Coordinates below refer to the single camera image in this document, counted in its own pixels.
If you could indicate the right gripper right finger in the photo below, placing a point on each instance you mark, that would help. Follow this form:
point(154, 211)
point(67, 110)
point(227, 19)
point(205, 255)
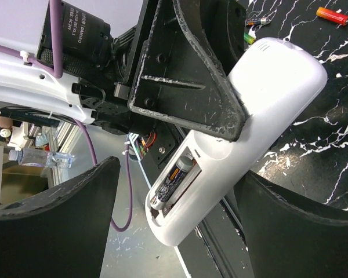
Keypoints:
point(289, 235)

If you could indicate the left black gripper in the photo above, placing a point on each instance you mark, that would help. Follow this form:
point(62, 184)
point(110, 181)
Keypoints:
point(178, 64)

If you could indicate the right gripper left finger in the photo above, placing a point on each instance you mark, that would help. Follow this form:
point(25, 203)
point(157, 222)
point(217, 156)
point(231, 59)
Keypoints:
point(62, 231)

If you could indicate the white remote control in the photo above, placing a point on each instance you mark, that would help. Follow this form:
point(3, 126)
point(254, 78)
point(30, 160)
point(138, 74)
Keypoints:
point(275, 80)

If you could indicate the black AAA battery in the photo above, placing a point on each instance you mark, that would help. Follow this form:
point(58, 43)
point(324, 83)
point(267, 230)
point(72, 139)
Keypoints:
point(171, 182)

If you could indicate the red AAA battery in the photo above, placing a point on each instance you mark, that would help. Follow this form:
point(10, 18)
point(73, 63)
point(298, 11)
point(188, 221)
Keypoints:
point(332, 16)

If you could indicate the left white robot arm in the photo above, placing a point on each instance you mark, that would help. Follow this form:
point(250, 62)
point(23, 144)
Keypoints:
point(60, 62)

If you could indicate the green AAA battery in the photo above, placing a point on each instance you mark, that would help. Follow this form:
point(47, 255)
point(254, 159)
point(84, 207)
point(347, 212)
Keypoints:
point(248, 39)

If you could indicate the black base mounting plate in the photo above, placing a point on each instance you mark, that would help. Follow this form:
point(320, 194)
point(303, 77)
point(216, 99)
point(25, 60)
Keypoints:
point(200, 219)

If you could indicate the blue AAA battery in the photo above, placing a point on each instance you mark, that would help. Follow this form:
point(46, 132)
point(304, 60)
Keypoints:
point(257, 22)

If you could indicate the clear plastic water bottle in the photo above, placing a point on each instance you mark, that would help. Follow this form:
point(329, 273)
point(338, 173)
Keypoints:
point(41, 158)

